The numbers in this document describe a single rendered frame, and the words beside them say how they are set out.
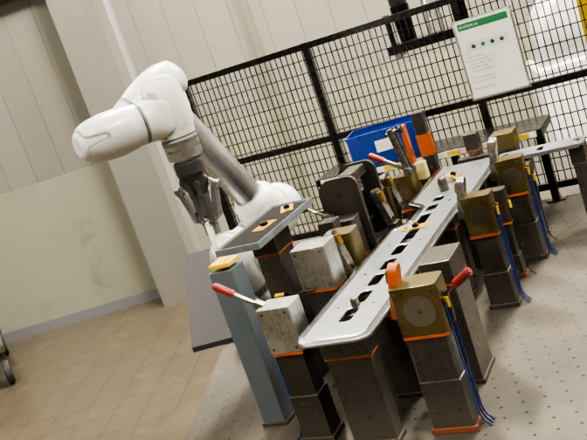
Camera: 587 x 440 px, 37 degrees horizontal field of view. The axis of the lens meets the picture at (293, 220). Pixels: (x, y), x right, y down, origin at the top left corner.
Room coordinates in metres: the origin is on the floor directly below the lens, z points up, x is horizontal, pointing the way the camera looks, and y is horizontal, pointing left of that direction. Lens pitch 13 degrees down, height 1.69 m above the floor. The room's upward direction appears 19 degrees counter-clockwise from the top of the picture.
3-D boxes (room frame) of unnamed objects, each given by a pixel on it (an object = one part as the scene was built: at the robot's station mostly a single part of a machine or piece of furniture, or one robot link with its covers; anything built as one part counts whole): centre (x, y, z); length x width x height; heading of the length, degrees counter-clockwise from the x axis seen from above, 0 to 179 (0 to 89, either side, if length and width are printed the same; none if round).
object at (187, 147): (2.16, 0.20, 1.46); 0.09 x 0.09 x 0.06
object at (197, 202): (2.16, 0.21, 1.32); 0.04 x 0.01 x 0.11; 152
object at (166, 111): (2.15, 0.21, 1.57); 0.13 x 0.11 x 0.16; 112
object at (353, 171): (2.61, -0.19, 0.94); 0.18 x 0.13 x 0.49; 151
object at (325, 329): (2.41, -0.32, 1.00); 1.38 x 0.22 x 0.02; 151
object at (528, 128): (3.31, -0.58, 1.01); 0.90 x 0.22 x 0.03; 61
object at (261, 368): (2.16, 0.20, 0.92); 0.08 x 0.08 x 0.44; 61
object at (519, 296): (2.39, -0.52, 0.87); 0.12 x 0.07 x 0.35; 61
